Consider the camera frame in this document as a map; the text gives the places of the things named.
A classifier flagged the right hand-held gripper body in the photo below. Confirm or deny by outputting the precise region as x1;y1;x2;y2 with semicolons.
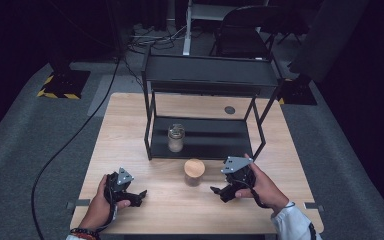
220;155;258;196

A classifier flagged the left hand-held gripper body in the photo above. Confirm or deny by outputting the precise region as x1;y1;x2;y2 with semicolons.
103;166;136;203

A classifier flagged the glass jar with wooden lid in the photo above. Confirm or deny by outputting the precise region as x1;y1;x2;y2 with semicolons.
183;158;206;188

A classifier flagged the glass jar with metal lid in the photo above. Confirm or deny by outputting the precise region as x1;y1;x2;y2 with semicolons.
167;123;186;154

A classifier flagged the black metal rack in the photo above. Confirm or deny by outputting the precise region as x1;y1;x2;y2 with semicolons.
141;46;284;161

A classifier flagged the person's right hand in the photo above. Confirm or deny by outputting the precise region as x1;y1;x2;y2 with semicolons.
234;152;290;215

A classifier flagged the person's left hand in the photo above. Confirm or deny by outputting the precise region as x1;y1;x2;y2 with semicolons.
79;173;132;231

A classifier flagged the black stand base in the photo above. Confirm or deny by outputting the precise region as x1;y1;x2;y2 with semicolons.
277;77;318;107

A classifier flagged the black base with yellow stripes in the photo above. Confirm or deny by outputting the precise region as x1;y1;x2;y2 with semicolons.
36;69;92;101

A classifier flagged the black folding chair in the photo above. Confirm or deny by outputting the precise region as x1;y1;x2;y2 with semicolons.
209;4;276;62

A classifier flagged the grey curtain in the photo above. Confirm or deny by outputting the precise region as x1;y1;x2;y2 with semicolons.
287;0;370;84

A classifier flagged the black wrist strap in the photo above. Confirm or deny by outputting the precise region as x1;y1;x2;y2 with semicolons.
94;186;118;233
250;187;272;210

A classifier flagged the grey metal table bracket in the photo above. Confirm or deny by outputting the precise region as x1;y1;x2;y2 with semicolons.
304;201;325;213
66;198;91;211

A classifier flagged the beaded bracelet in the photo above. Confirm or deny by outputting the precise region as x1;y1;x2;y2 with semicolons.
69;227;102;240

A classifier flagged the long black floor cable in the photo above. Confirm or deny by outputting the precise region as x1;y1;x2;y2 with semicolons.
30;55;122;240

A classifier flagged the tangle of floor cables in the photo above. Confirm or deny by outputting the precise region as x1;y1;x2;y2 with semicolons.
125;23;189;54

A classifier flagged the white desk frame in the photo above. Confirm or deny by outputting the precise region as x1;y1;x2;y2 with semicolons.
182;0;271;57

